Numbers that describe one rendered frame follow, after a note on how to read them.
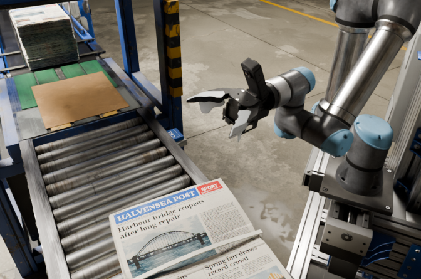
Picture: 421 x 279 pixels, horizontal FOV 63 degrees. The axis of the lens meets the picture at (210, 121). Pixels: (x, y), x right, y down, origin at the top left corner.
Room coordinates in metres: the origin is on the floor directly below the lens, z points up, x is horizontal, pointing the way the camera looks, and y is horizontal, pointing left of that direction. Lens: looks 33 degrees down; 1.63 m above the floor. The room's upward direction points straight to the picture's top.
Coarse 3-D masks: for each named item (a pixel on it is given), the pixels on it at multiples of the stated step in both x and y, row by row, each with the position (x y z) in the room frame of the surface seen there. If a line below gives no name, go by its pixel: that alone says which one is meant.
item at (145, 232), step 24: (192, 192) 0.61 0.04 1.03; (216, 192) 0.60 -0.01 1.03; (120, 216) 0.54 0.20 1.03; (144, 216) 0.53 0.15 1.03; (168, 216) 0.53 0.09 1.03; (192, 216) 0.53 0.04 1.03; (216, 216) 0.53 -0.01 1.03; (240, 216) 0.53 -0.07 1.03; (120, 240) 0.47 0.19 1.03; (144, 240) 0.47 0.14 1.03; (168, 240) 0.47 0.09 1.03; (192, 240) 0.47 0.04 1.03; (120, 264) 0.45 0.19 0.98
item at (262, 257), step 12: (252, 252) 0.44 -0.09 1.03; (264, 252) 0.44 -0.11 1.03; (216, 264) 0.41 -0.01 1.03; (228, 264) 0.41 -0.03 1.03; (240, 264) 0.41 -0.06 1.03; (252, 264) 0.41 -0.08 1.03; (264, 264) 0.41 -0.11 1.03; (276, 264) 0.41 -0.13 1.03; (192, 276) 0.39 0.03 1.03; (204, 276) 0.39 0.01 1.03; (216, 276) 0.39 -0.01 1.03; (228, 276) 0.39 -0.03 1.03; (240, 276) 0.39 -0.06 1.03; (252, 276) 0.39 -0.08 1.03; (264, 276) 0.39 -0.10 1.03; (276, 276) 0.39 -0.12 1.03; (288, 276) 0.39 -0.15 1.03
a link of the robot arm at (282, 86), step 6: (270, 78) 0.79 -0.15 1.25; (276, 78) 0.78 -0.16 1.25; (282, 78) 0.78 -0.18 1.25; (276, 84) 0.75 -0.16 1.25; (282, 84) 0.76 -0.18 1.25; (276, 90) 0.74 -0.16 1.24; (282, 90) 0.74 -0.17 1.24; (288, 90) 0.76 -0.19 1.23; (282, 96) 0.74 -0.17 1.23; (288, 96) 0.75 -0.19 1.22; (282, 102) 0.74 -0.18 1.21
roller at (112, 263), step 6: (108, 258) 0.59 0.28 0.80; (114, 258) 0.59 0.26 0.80; (96, 264) 0.57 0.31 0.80; (102, 264) 0.57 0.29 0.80; (108, 264) 0.57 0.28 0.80; (114, 264) 0.58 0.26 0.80; (84, 270) 0.55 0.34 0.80; (90, 270) 0.55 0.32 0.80; (96, 270) 0.56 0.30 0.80; (102, 270) 0.56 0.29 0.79; (108, 270) 0.56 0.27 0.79; (114, 270) 0.57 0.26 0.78; (120, 270) 0.57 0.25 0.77; (72, 276) 0.54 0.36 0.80; (78, 276) 0.54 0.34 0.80; (84, 276) 0.54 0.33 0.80; (90, 276) 0.54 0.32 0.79; (96, 276) 0.54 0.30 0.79; (102, 276) 0.55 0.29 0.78; (108, 276) 0.56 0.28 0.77
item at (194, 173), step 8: (136, 112) 1.38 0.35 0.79; (144, 112) 1.36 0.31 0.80; (144, 120) 1.29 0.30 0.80; (152, 120) 1.29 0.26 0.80; (152, 128) 1.23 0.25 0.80; (160, 128) 1.23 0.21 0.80; (160, 136) 1.17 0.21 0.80; (168, 136) 1.17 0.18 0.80; (168, 144) 1.11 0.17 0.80; (176, 144) 1.11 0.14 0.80; (168, 152) 1.08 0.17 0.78; (176, 152) 1.06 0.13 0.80; (184, 152) 1.06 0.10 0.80; (176, 160) 1.02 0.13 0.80; (184, 160) 1.02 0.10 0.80; (184, 168) 0.97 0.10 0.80; (192, 168) 0.97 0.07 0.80; (192, 176) 0.92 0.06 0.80; (200, 176) 0.92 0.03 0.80; (192, 184) 0.91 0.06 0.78; (288, 272) 0.55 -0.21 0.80
